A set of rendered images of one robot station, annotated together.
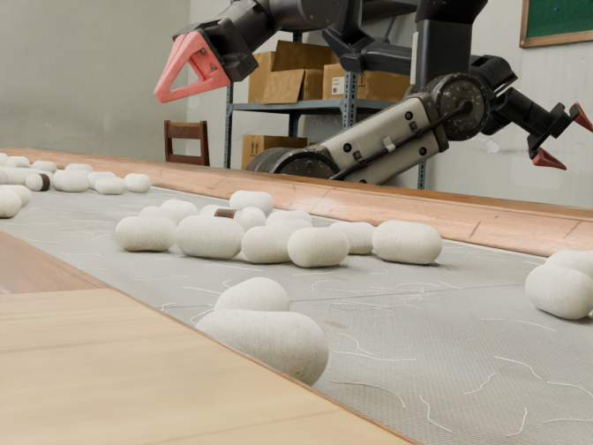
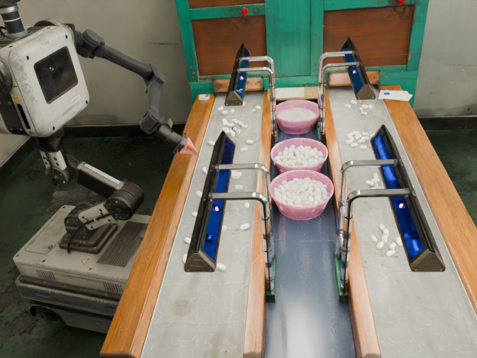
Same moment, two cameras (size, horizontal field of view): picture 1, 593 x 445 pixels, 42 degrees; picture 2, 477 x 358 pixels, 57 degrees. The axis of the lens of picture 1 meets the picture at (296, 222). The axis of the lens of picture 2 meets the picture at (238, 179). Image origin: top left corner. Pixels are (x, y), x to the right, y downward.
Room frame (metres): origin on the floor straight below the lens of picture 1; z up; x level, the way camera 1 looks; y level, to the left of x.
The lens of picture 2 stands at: (2.02, 1.43, 1.87)
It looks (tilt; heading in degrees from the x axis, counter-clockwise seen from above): 35 degrees down; 222
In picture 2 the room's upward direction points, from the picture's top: 6 degrees counter-clockwise
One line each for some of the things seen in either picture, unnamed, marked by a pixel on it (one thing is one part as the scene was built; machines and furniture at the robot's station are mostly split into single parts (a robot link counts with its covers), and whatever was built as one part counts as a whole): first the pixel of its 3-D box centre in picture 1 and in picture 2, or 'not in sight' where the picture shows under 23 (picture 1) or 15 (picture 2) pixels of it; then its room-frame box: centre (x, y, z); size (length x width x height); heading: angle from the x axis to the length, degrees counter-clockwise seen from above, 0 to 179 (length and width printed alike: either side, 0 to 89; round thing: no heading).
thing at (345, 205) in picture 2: not in sight; (368, 231); (0.99, 1.04, 0.90); 0.20 x 0.19 x 0.45; 33
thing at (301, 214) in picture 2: not in sight; (301, 196); (0.74, 0.64, 0.72); 0.27 x 0.27 x 0.10
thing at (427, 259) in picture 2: not in sight; (401, 185); (0.94, 1.10, 1.08); 0.62 x 0.08 x 0.07; 33
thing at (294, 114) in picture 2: not in sight; (297, 119); (0.14, 0.24, 0.71); 0.22 x 0.22 x 0.06
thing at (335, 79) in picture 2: not in sight; (353, 78); (-0.27, 0.38, 0.83); 0.30 x 0.06 x 0.07; 123
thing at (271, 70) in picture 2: not in sight; (257, 104); (0.40, 0.17, 0.90); 0.20 x 0.19 x 0.45; 33
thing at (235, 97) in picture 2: not in sight; (238, 71); (0.44, 0.10, 1.08); 0.62 x 0.08 x 0.07; 33
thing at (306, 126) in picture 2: not in sight; (297, 117); (0.14, 0.24, 0.72); 0.27 x 0.27 x 0.10
